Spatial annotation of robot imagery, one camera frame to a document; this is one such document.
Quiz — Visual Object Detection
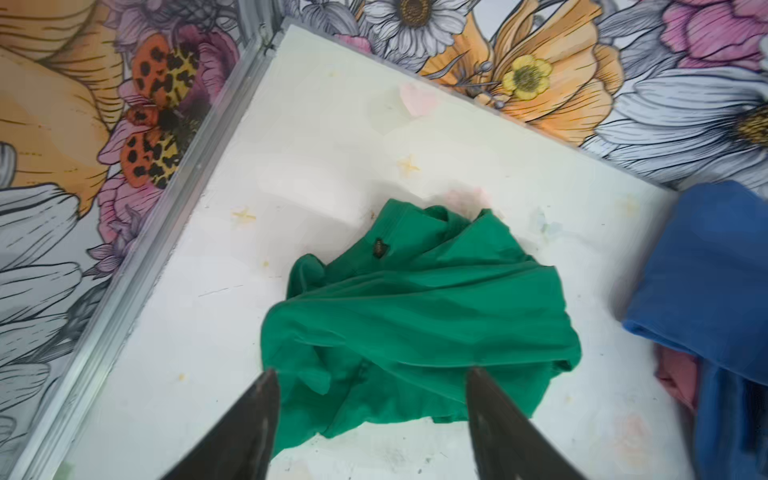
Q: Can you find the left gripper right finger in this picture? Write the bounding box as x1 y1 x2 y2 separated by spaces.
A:
466 367 584 480

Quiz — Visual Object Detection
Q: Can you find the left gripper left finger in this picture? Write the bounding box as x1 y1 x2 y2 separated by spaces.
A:
163 369 280 480

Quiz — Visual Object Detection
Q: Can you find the green cloth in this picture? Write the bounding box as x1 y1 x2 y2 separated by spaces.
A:
261 199 582 452

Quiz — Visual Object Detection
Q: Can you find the pink cloth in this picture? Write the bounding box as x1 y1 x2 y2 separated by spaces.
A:
655 345 699 413

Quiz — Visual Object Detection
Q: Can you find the blue cloth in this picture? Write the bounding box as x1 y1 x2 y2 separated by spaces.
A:
623 181 767 479

